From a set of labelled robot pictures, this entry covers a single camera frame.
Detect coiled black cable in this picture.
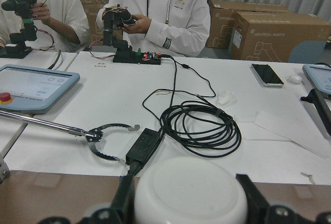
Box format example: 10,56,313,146
142,55,243,159

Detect cardboard box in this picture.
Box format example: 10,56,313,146
206,0,290,49
229,12,330,64

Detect blue teach pendant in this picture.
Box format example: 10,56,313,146
1,64,80,114
302,64,330,95

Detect white plastic cup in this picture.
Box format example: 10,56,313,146
134,157,248,223

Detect person in white hoodie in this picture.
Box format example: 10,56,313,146
96,0,210,57

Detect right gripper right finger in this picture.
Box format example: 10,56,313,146
236,174,270,224

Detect black power adapter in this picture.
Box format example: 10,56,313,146
126,128,161,166

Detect white paper sheet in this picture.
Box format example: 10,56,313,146
235,111,330,158

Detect metal reacher grabber tool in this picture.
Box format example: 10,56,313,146
1,110,140,161

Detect person in white shirt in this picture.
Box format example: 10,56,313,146
1,0,90,52

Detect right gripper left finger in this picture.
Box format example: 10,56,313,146
111,174,135,223

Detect black smartphone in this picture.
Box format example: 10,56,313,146
251,64,284,87

